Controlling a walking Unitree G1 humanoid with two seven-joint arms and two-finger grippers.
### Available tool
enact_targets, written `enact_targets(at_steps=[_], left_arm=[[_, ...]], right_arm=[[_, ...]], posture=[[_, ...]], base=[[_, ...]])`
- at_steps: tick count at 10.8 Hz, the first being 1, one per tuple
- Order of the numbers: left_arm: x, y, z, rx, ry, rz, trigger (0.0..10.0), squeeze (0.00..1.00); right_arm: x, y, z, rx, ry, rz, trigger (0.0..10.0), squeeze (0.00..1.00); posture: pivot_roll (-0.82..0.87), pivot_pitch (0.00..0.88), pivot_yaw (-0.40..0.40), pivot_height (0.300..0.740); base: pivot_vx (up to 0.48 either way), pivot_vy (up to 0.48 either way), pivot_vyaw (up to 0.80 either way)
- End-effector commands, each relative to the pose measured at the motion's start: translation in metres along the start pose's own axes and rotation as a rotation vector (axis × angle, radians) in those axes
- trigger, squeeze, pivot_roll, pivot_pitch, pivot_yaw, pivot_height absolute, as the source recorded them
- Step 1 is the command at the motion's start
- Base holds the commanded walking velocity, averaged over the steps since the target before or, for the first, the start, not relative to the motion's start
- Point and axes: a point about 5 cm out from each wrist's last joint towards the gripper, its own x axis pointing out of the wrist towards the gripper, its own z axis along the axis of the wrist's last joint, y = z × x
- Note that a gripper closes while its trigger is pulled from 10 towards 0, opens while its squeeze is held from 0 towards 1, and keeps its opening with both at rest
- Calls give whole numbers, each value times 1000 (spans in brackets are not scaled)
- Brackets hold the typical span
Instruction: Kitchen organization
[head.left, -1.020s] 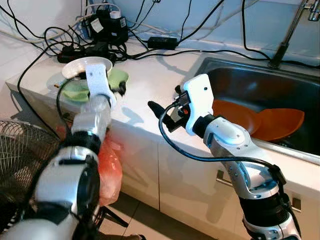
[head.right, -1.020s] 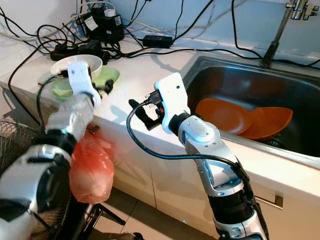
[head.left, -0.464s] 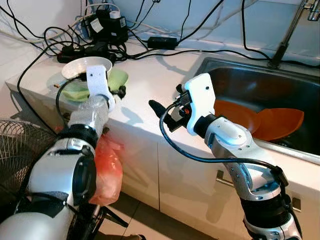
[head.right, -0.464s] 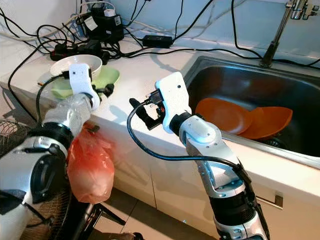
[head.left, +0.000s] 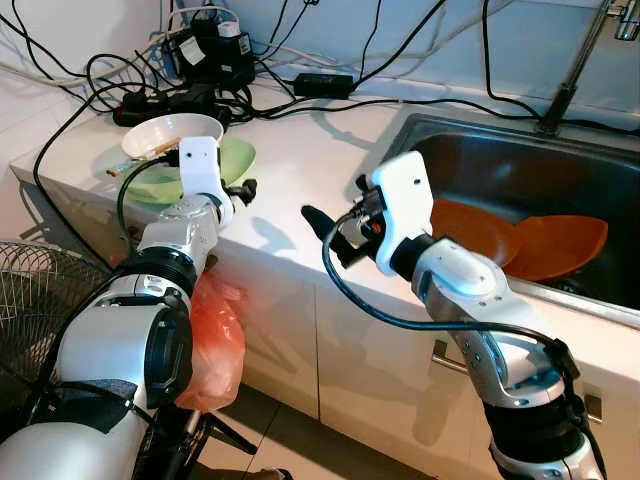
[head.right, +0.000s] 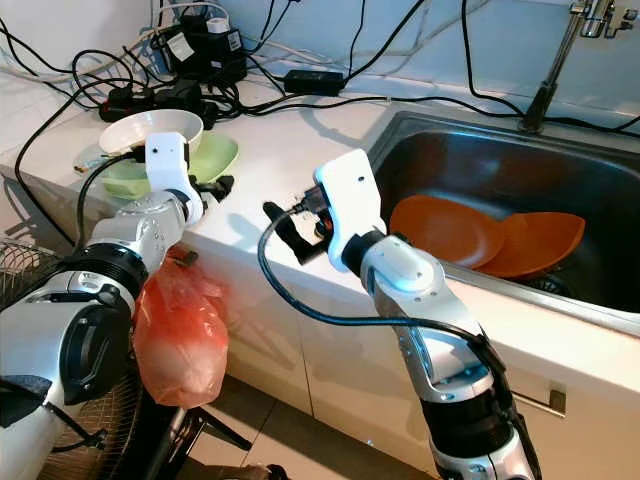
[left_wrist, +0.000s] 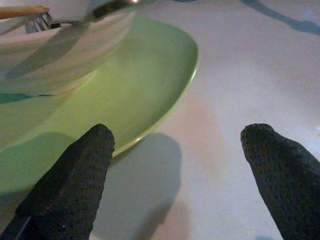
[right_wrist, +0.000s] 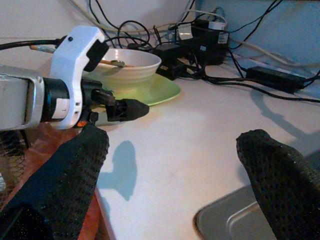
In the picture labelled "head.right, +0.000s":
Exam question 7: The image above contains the green plate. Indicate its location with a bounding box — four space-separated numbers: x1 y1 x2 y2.
95 132 241 199

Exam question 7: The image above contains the white bowl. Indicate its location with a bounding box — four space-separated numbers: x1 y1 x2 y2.
98 108 204 158

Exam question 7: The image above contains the white kitchen cabinet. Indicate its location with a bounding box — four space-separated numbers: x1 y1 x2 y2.
10 170 640 480

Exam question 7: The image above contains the black power strip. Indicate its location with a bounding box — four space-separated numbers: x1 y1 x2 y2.
100 80 211 126

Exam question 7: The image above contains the black power adapter brick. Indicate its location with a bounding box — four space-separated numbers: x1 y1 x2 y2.
155 5 246 83

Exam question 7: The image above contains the small flat black adapter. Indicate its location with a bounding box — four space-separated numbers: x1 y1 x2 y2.
282 68 346 96

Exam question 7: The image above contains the red plastic bag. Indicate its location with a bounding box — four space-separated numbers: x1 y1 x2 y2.
132 245 229 409

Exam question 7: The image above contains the stainless steel sink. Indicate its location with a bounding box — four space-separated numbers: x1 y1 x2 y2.
365 110 640 326

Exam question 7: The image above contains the metal faucet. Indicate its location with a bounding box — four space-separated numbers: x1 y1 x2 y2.
520 0 640 133

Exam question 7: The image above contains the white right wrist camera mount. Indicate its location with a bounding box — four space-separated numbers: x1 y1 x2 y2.
313 148 386 273

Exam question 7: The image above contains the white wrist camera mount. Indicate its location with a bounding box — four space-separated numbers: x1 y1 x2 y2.
145 133 206 223
313 148 386 273

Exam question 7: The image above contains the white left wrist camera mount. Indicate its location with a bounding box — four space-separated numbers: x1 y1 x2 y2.
145 133 206 223

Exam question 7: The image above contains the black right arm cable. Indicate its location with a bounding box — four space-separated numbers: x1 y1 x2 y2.
257 208 501 371

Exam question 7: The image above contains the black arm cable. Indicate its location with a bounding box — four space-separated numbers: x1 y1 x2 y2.
257 208 501 371
75 150 151 251

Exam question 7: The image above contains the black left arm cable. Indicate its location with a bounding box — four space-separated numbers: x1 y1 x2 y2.
75 150 151 251

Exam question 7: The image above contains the black power cable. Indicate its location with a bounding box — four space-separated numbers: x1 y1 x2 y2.
461 0 527 118
15 80 121 251
345 0 431 81

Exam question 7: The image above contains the wire guard fan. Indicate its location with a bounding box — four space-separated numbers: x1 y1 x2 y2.
0 238 151 480

